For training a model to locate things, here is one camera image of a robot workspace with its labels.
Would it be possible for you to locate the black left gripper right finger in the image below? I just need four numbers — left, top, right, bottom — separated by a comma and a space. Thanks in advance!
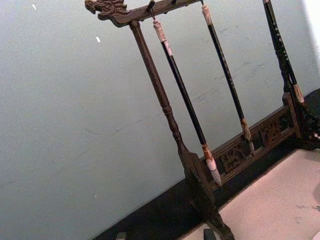
203, 228, 221, 240

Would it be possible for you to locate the black table cloth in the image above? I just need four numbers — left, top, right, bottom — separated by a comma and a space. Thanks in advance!
91, 88, 320, 240

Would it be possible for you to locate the pale felt mat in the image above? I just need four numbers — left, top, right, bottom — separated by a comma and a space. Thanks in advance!
184, 148, 320, 240

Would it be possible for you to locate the black brush with white tip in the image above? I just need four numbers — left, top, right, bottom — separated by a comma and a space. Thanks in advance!
151, 18, 223, 188

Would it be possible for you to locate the black brush with dark tip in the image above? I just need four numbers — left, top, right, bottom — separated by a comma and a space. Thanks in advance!
200, 3, 256, 158

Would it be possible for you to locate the carved dark wooden brush rack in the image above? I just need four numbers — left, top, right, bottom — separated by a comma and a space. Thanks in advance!
84, 0, 320, 240

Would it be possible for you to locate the plain pale wall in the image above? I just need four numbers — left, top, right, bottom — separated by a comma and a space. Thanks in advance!
0, 0, 320, 240

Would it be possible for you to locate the black brush with speckled handle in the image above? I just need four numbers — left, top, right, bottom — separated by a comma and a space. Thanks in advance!
262, 0, 306, 105

